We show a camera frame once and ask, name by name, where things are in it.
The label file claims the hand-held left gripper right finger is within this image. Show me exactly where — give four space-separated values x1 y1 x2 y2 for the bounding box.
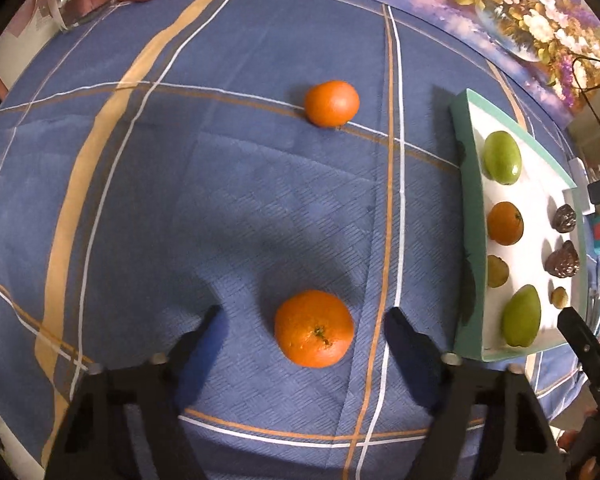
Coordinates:
384 307 568 480

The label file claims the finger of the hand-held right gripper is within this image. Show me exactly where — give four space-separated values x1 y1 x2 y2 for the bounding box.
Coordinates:
557 307 600 411

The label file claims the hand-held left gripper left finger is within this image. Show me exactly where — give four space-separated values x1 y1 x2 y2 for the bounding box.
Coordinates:
45 305 223 480

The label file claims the green pear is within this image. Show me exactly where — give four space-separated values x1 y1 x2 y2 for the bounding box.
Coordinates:
501 284 542 348

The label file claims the dark brown avocado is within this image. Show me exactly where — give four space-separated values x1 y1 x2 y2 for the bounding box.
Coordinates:
545 240 581 279
552 203 578 234

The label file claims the orange tangerine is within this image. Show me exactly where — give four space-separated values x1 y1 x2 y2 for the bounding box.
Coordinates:
304 80 361 128
486 201 525 247
274 290 356 370

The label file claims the white box with teal rim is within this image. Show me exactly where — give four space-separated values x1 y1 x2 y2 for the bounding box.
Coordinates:
450 88 588 362

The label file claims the green mango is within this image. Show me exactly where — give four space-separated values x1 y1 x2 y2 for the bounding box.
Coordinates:
482 130 523 186

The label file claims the blue plaid tablecloth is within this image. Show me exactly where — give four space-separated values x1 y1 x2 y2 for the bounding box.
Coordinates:
0 0 581 480

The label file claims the white charger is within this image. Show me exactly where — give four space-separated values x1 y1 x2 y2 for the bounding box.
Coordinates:
562 159 593 213

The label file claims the black cable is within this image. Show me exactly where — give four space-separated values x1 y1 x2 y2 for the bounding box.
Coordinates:
572 55 600 151

